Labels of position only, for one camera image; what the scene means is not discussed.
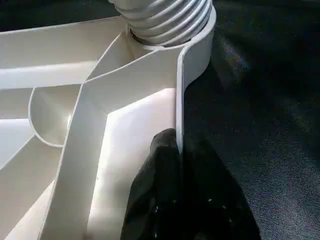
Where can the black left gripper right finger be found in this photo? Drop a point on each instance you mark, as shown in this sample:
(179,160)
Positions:
(212,205)

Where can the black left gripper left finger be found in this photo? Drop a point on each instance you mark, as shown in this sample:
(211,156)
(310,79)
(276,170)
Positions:
(155,195)

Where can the white plastic table top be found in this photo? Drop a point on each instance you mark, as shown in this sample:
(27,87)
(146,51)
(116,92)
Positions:
(75,115)

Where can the white plastic table leg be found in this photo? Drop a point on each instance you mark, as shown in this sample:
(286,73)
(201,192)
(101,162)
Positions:
(165,20)

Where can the black work mat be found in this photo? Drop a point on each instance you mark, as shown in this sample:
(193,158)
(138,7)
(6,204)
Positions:
(270,125)

